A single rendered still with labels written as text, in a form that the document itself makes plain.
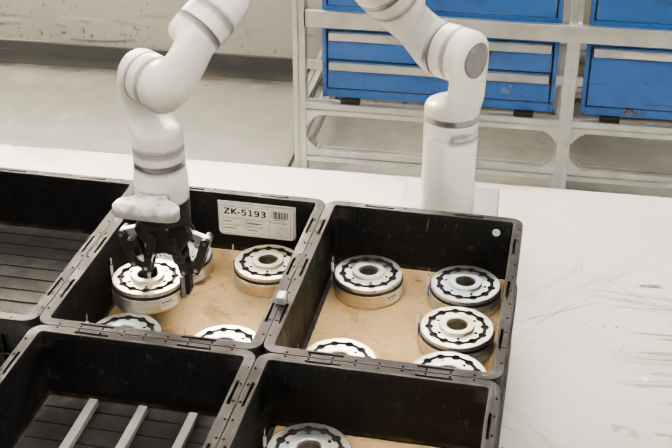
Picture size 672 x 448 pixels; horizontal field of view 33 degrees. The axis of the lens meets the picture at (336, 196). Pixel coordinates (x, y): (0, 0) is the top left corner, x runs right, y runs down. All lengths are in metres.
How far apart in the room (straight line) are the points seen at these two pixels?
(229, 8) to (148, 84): 0.15
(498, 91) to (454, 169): 1.65
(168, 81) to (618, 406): 0.81
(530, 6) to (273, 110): 1.26
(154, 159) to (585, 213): 0.99
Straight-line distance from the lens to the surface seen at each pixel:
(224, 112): 4.33
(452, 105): 1.87
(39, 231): 1.94
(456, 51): 1.84
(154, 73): 1.47
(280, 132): 4.15
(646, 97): 3.58
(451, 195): 1.95
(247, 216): 1.79
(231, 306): 1.70
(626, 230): 2.20
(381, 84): 3.59
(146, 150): 1.52
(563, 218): 2.22
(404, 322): 1.66
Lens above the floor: 1.78
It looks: 29 degrees down
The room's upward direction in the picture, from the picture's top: straight up
